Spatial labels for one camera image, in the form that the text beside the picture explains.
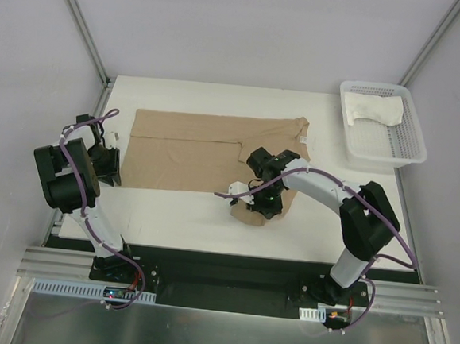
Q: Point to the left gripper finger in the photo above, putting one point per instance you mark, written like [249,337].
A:
[116,179]
[106,179]

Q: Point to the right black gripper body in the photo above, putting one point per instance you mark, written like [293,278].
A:
[265,208]

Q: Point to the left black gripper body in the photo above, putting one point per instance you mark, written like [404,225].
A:
[108,166]

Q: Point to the beige t shirt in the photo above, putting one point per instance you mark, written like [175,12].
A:
[203,152]

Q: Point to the white plastic basket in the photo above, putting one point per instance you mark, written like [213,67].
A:
[381,126]

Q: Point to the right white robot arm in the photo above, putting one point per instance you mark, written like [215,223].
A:
[368,222]

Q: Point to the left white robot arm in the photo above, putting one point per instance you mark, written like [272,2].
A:
[71,172]

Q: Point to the rolled white t shirt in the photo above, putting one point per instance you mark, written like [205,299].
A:
[387,111]

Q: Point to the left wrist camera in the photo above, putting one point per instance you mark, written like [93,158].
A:
[111,137]

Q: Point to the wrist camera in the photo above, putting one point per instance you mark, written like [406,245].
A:
[111,137]
[240,191]

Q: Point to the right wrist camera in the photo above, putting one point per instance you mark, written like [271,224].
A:
[240,191]

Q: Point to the aluminium front rail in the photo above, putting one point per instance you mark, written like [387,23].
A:
[388,297]

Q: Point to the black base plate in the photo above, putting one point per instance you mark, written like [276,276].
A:
[229,283]

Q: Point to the right white cable duct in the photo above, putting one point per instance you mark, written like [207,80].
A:
[317,315]

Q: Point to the left aluminium frame post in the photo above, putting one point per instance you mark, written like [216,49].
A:
[88,41]

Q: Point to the aluminium frame post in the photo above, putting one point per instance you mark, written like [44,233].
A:
[431,44]
[88,41]

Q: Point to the right aluminium frame post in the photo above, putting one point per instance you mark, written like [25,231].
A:
[431,44]

